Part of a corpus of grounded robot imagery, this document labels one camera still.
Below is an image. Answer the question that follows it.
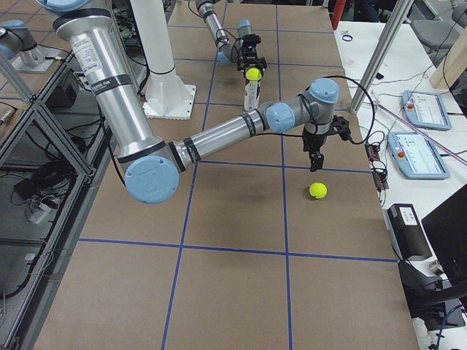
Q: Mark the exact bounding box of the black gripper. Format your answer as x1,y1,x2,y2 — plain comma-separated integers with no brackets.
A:
236,44,267,77
302,131,327,172

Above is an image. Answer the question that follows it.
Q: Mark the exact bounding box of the yellow tennis ball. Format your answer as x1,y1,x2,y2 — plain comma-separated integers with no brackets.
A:
309,182,328,199
245,68,262,81

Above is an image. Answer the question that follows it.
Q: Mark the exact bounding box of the clear tennis ball can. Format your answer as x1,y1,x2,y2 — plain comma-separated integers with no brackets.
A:
244,78,262,112

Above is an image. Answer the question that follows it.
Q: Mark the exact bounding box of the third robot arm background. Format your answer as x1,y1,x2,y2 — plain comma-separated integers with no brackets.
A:
1,20,53,74

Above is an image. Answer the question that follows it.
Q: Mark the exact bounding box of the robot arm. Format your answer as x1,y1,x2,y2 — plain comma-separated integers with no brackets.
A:
42,1,339,204
196,1,267,78

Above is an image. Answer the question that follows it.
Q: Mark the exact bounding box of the teach pendant tablet nearer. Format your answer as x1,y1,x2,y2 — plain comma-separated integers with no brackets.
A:
387,132,450,180

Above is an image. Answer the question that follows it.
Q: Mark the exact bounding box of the teach pendant tablet farther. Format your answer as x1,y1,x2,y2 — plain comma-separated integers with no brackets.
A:
401,90,452,131

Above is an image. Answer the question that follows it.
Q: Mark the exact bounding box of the black box with label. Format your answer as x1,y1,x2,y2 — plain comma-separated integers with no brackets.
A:
386,203,432,262

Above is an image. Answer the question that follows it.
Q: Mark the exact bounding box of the black monitor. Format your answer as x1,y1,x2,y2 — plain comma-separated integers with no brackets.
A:
422,185,466,282

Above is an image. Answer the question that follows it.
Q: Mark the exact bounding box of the small electronics board with wires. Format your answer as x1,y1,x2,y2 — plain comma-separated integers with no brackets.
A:
365,131,389,193

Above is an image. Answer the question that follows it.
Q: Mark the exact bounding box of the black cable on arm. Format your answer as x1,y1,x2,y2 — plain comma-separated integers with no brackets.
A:
188,0,246,72
109,75,377,189

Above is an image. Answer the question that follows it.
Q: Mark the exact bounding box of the white pedestal column with base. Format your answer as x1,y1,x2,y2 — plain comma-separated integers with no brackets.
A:
132,1,196,120

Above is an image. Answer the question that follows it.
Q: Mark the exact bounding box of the aluminium frame post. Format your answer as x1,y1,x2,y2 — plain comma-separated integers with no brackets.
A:
350,0,414,114

